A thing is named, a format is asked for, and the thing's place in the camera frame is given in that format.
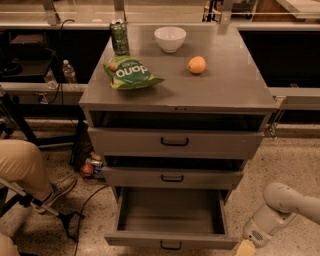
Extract black side table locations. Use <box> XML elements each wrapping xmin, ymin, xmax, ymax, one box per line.
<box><xmin>0</xmin><ymin>31</ymin><xmax>79</xmax><ymax>148</ymax></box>

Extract white ceramic bowl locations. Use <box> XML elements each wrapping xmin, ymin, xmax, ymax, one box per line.
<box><xmin>154</xmin><ymin>26</ymin><xmax>187</xmax><ymax>53</ymax></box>

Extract grey drawer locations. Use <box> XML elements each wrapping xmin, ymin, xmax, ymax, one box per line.
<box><xmin>88</xmin><ymin>128</ymin><xmax>264</xmax><ymax>160</ymax></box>
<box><xmin>105</xmin><ymin>187</ymin><xmax>238</xmax><ymax>250</ymax></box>
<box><xmin>103</xmin><ymin>167</ymin><xmax>243</xmax><ymax>190</ymax></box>

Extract green chip bag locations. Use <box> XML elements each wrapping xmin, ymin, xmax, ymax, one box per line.
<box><xmin>103</xmin><ymin>55</ymin><xmax>163</xmax><ymax>90</ymax></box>

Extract person leg beige trousers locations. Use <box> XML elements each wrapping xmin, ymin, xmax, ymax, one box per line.
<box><xmin>0</xmin><ymin>139</ymin><xmax>52</xmax><ymax>201</ymax></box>

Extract silver can on floor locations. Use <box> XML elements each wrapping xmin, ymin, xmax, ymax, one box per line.
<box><xmin>85</xmin><ymin>158</ymin><xmax>103</xmax><ymax>168</ymax></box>

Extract black floor cable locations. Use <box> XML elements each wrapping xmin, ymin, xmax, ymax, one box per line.
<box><xmin>72</xmin><ymin>184</ymin><xmax>109</xmax><ymax>256</ymax></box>

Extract green soda can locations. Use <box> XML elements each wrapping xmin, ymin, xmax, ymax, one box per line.
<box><xmin>110</xmin><ymin>19</ymin><xmax>129</xmax><ymax>56</ymax></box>

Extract grey sneaker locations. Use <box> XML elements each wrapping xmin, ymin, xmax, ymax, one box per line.
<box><xmin>30</xmin><ymin>175</ymin><xmax>77</xmax><ymax>214</ymax></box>

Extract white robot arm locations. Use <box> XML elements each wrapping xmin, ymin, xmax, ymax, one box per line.
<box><xmin>235</xmin><ymin>182</ymin><xmax>320</xmax><ymax>256</ymax></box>

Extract grey bottom drawer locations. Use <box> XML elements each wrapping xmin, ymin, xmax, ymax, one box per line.
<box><xmin>105</xmin><ymin>187</ymin><xmax>238</xmax><ymax>250</ymax></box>

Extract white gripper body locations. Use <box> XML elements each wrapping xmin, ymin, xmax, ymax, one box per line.
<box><xmin>243</xmin><ymin>213</ymin><xmax>283</xmax><ymax>248</ymax></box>

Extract black tripod stand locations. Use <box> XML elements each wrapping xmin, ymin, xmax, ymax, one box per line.
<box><xmin>0</xmin><ymin>178</ymin><xmax>83</xmax><ymax>242</ymax></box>

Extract grey middle drawer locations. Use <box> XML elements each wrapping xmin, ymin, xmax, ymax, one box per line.
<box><xmin>103</xmin><ymin>167</ymin><xmax>243</xmax><ymax>190</ymax></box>

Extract grey top drawer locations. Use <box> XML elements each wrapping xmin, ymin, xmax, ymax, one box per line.
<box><xmin>88</xmin><ymin>128</ymin><xmax>264</xmax><ymax>160</ymax></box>

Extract orange fruit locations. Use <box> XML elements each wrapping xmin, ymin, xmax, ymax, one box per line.
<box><xmin>188</xmin><ymin>56</ymin><xmax>206</xmax><ymax>74</ymax></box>

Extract grey metal drawer cabinet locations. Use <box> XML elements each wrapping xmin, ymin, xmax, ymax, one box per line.
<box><xmin>78</xmin><ymin>25</ymin><xmax>279</xmax><ymax>205</ymax></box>

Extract clear plastic water bottle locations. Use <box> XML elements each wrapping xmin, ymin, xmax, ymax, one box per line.
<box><xmin>62</xmin><ymin>60</ymin><xmax>77</xmax><ymax>84</ymax></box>

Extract red apple on floor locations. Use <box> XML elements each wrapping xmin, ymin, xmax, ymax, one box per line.
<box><xmin>81</xmin><ymin>164</ymin><xmax>94</xmax><ymax>176</ymax></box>

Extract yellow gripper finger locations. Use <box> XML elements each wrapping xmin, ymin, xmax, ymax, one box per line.
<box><xmin>235</xmin><ymin>239</ymin><xmax>256</xmax><ymax>256</ymax></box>

